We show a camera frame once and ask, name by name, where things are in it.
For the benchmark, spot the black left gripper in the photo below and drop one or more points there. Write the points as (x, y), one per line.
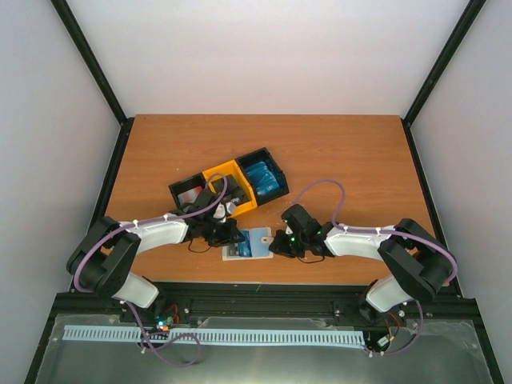
(229, 237)

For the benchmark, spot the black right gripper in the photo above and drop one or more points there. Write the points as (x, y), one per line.
(280, 248)

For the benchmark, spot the black vip card stack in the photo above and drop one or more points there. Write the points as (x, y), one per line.
(234, 193)

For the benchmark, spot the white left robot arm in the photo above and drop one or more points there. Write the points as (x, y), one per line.
(102, 262)

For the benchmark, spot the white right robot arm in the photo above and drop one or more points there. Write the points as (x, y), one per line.
(419, 264)

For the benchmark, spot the red white card stack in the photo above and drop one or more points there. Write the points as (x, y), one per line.
(189, 196)

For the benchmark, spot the black bin with red cards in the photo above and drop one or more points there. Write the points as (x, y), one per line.
(175, 188)

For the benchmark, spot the blue card stack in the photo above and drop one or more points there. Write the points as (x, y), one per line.
(262, 178)

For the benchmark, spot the black bin with blue cards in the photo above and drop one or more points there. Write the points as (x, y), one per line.
(263, 155)

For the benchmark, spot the yellow plastic bin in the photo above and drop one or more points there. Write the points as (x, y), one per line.
(232, 167)

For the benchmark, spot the black aluminium table frame rail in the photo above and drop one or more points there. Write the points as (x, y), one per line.
(335, 305)

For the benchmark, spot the light blue slotted cable duct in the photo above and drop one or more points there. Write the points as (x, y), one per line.
(219, 337)

